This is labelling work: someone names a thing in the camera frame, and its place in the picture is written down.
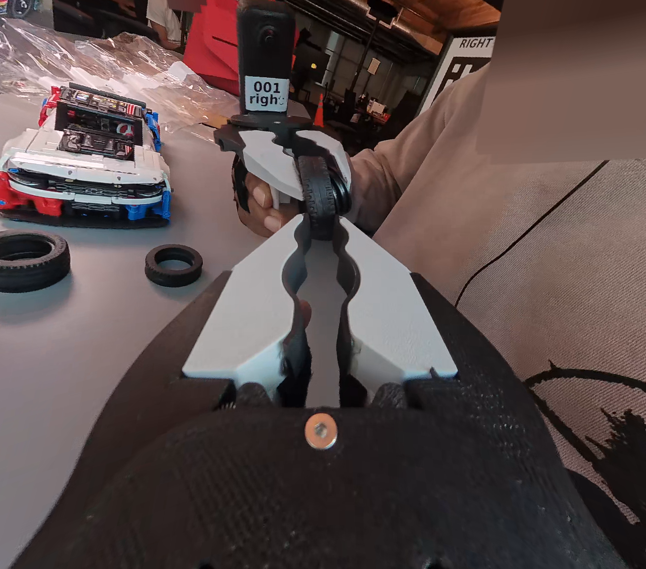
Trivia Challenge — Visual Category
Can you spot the black wired earphone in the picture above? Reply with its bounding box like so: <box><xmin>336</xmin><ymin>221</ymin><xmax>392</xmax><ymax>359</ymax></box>
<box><xmin>454</xmin><ymin>159</ymin><xmax>610</xmax><ymax>308</ymax></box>

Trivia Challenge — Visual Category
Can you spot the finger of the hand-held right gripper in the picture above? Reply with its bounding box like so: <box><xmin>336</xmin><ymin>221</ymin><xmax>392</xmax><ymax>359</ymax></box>
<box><xmin>240</xmin><ymin>131</ymin><xmax>306</xmax><ymax>212</ymax></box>
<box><xmin>302</xmin><ymin>131</ymin><xmax>353</xmax><ymax>198</ymax></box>

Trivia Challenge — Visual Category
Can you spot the black tripod light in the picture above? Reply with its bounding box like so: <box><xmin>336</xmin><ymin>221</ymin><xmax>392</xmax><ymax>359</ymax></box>
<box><xmin>361</xmin><ymin>0</ymin><xmax>403</xmax><ymax>92</ymax></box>

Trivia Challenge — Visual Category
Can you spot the clear plastic bag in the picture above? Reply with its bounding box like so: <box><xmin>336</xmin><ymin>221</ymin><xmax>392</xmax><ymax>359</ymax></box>
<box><xmin>0</xmin><ymin>19</ymin><xmax>243</xmax><ymax>135</ymax></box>

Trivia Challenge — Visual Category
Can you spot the toy brick race car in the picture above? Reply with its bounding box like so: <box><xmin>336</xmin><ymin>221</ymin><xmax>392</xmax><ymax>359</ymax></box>
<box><xmin>0</xmin><ymin>83</ymin><xmax>172</xmax><ymax>229</ymax></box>

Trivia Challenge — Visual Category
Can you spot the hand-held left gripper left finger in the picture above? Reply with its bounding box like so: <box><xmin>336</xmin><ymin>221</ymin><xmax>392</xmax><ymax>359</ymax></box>
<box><xmin>182</xmin><ymin>214</ymin><xmax>311</xmax><ymax>403</ymax></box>

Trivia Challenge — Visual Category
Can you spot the black rubber toy tyre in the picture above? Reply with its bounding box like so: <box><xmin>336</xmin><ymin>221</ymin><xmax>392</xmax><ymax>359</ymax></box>
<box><xmin>298</xmin><ymin>156</ymin><xmax>336</xmax><ymax>241</ymax></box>
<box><xmin>0</xmin><ymin>231</ymin><xmax>71</xmax><ymax>293</ymax></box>
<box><xmin>145</xmin><ymin>245</ymin><xmax>204</xmax><ymax>288</ymax></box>

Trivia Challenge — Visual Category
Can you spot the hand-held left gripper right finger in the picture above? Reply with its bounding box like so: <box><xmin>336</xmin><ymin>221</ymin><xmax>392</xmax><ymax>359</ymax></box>
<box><xmin>335</xmin><ymin>216</ymin><xmax>459</xmax><ymax>393</ymax></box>

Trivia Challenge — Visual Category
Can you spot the red large board shape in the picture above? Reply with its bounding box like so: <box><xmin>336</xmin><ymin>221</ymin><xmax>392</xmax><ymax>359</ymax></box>
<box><xmin>183</xmin><ymin>0</ymin><xmax>253</xmax><ymax>97</ymax></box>

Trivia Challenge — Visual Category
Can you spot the person in beige hoodie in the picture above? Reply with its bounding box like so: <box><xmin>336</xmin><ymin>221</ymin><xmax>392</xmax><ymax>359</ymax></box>
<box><xmin>373</xmin><ymin>160</ymin><xmax>646</xmax><ymax>569</ymax></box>

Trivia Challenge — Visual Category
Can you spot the black toy wheel rim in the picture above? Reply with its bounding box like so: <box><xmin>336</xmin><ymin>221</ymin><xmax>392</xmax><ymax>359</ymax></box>
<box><xmin>330</xmin><ymin>170</ymin><xmax>353</xmax><ymax>216</ymax></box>

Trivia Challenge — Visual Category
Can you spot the person's right hand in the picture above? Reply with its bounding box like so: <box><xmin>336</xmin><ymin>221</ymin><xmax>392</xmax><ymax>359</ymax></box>
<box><xmin>235</xmin><ymin>170</ymin><xmax>303</xmax><ymax>239</ymax></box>

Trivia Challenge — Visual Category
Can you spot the person's right forearm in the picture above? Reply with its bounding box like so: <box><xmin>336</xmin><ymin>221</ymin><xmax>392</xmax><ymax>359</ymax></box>
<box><xmin>347</xmin><ymin>61</ymin><xmax>493</xmax><ymax>239</ymax></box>

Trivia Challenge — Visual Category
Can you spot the printed marker sign board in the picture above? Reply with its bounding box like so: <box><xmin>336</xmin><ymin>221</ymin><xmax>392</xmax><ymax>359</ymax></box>
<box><xmin>416</xmin><ymin>35</ymin><xmax>498</xmax><ymax>118</ymax></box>

